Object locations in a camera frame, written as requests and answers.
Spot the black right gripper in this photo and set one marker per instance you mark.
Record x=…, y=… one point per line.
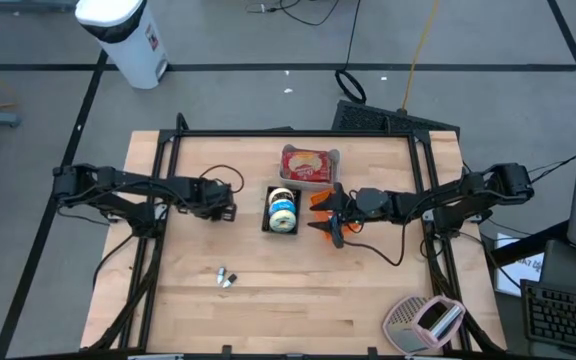
x=368, y=205

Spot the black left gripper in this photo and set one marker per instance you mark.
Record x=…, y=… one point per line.
x=218, y=200

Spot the blue frosted donut tape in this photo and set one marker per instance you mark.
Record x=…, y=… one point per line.
x=283, y=206

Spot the red snack package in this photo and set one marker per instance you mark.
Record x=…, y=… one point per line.
x=308, y=166

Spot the teal frosted donut tape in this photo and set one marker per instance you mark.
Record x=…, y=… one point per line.
x=274, y=221

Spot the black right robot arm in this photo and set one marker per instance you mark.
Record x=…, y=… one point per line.
x=468, y=192

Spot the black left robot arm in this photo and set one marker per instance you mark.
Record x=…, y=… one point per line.
x=133, y=180

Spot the orange plastic basket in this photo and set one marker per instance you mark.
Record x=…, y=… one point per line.
x=322, y=216

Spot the white plastic bin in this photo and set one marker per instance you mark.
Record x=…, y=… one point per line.
x=313, y=185

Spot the black plastic basket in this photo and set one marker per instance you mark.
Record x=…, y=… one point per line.
x=266, y=220

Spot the black marker with white end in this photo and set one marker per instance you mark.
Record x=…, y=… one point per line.
x=221, y=274

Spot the black perforated panel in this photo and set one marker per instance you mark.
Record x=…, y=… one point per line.
x=368, y=117

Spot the pink mesh desk organizer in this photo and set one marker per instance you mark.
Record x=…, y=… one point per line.
x=403, y=320

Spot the white trash can black liner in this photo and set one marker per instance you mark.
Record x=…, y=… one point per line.
x=128, y=50

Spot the white paper sheet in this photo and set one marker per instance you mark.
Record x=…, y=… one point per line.
x=518, y=272

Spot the black keyboard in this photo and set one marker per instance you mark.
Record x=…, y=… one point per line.
x=563, y=315

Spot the black metal table frame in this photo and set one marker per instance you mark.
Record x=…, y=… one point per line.
x=293, y=133

